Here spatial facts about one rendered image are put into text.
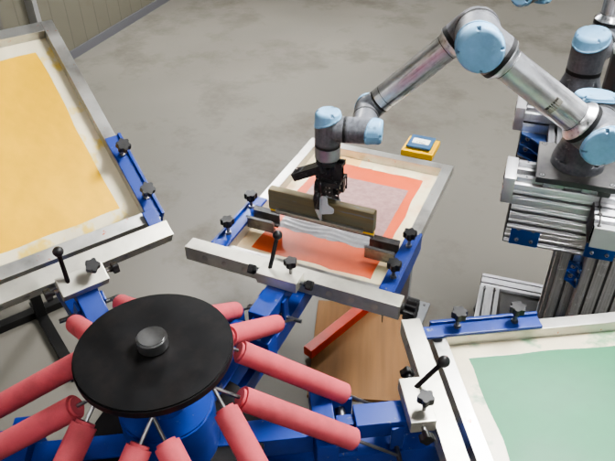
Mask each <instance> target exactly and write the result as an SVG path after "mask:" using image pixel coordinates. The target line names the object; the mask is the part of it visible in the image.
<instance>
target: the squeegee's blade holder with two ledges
mask: <svg viewBox="0 0 615 461"><path fill-rule="evenodd" d="M275 212H276V213H280V214H284V215H287V216H291V217H295V218H299V219H302V220H309V221H313V222H316V223H320V224H324V225H328V226H331V227H335V228H339V229H343V230H346V231H353V232H357V233H360V234H363V229H360V228H356V227H352V226H349V225H345V224H341V223H338V222H334V221H330V220H324V219H322V220H319V218H316V217H312V216H308V215H305V214H301V213H297V212H293V211H289V210H285V209H279V208H276V210H275Z"/></svg>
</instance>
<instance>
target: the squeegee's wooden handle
mask: <svg viewBox="0 0 615 461"><path fill-rule="evenodd" d="M313 196H314V195H312V194H308V193H304V192H300V191H296V190H292V189H288V188H281V187H277V186H273V185H272V186H271V187H270V188H269V189H268V202H269V209H276V208H279V209H285V210H289V211H293V212H297V213H301V214H305V215H308V216H312V217H316V218H318V215H317V213H316V211H315V209H314V202H313ZM328 204H329V205H330V206H331V207H332V208H333V209H334V213H333V214H322V219H324V220H330V221H334V222H338V223H341V224H345V225H349V226H352V227H356V228H360V229H363V231H365V232H369V233H373V232H374V231H375V229H376V218H377V210H376V209H371V208H366V207H363V206H359V205H355V204H350V203H347V202H343V201H339V200H335V199H331V198H328Z"/></svg>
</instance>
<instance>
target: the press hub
mask: <svg viewBox="0 0 615 461"><path fill-rule="evenodd" d="M233 347H234V345H233V336H232V329H231V326H230V324H229V322H228V320H227V319H226V318H225V316H224V315H223V314H222V313H221V312H220V311H219V310H218V309H217V308H216V307H214V306H212V305H211V304H209V303H207V302H205V301H203V300H201V299H198V298H196V297H192V296H188V295H177V294H159V295H147V296H143V297H139V298H136V299H133V300H130V301H128V302H125V303H123V304H120V305H118V306H116V307H114V308H113V309H111V310H109V311H108V312H106V313H105V314H103V315H102V316H100V317H99V318H97V319H96V320H95V321H94V322H93V323H92V324H91V325H90V326H89V327H88V328H87V329H86V330H85V332H84V333H83V334H82V336H81V338H80V339H79V341H78V343H77V345H76V347H75V349H74V352H73V355H72V361H71V371H72V376H73V379H74V382H75V384H76V386H77V389H78V391H79V392H80V394H81V396H82V397H83V398H84V399H85V400H86V401H87V402H88V403H89V404H90V405H92V406H93V407H95V408H96V409H98V410H100V411H102V414H101V415H100V417H99V418H98V419H97V421H96V422H95V427H94V428H96V429H97V431H96V433H95V435H94V436H99V435H108V434H124V439H125V441H126V442H127V443H130V441H135V442H137V443H139V441H140V439H141V436H142V434H143V432H144V430H145V428H146V424H147V422H148V420H149V418H151V417H156V419H157V421H158V423H159V425H160V427H161V429H162V431H163V433H164V435H165V437H166V439H168V438H170V437H172V436H175V437H176V438H178V437H179V438H180V440H181V442H182V444H183V445H184V447H185V449H186V451H187V453H188V455H189V457H190V459H191V461H237V459H236V457H235V455H234V453H233V452H232V450H231V448H230V447H229V446H222V447H218V443H219V440H220V429H219V426H218V424H217V422H216V420H215V418H214V417H215V416H216V415H217V414H216V412H217V411H219V410H220V409H222V407H221V405H220V403H219V402H218V400H217V401H215V400H214V394H213V391H212V389H213V388H214V387H215V386H216V385H217V384H218V383H219V382H220V381H221V379H222V378H223V377H224V375H225V373H226V372H227V370H228V368H229V367H230V364H231V362H232V355H233ZM161 443H163V441H162V439H161V437H160V435H159V433H158V431H157V429H156V427H155V425H154V423H153V422H152V424H151V426H150V428H149V431H148V433H147V435H146V439H145V441H144V443H143V445H146V446H149V447H150V449H149V451H151V452H152V454H151V456H150V457H149V460H148V461H159V460H158V458H157V456H156V453H155V451H156V450H157V449H156V447H157V446H158V445H159V444H161Z"/></svg>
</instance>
